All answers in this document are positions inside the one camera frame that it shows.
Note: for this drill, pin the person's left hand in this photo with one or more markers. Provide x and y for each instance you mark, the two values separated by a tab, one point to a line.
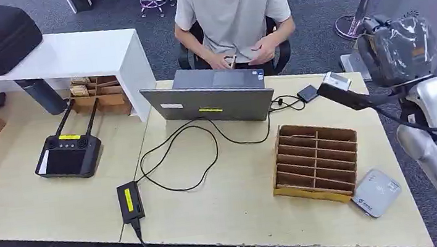
266	51

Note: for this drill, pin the person's right hand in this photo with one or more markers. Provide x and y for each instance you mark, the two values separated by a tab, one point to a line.
219	61

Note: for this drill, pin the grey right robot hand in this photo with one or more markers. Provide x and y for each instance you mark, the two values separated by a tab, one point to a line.
399	50

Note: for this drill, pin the black office chair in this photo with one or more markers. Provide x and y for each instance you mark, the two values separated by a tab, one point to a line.
281	53

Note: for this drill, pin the grey laptop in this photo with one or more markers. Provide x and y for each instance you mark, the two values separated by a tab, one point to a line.
212	106

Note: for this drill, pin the person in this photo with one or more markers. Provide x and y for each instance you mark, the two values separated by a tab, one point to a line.
232	14

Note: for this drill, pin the small black external drive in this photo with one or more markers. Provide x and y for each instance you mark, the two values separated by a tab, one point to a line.
308	93

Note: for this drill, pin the wooden box with cards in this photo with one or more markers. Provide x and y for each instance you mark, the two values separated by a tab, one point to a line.
111	101

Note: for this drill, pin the white desk shelf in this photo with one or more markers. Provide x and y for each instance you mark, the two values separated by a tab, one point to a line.
83	52

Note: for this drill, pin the black bag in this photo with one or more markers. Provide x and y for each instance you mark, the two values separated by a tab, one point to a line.
83	0

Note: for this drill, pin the empty wooden divider box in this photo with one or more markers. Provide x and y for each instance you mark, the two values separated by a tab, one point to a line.
313	195

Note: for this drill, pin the black power adapter yellow label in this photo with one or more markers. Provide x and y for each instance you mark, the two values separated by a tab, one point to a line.
130	203

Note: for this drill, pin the dark grey cylinder bottle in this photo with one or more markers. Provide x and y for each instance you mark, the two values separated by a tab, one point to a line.
43	96

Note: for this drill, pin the black remote controller with antennas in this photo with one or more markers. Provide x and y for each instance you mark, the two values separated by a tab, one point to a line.
67	159

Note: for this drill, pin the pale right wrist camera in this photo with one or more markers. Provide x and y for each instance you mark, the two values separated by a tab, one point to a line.
337	81

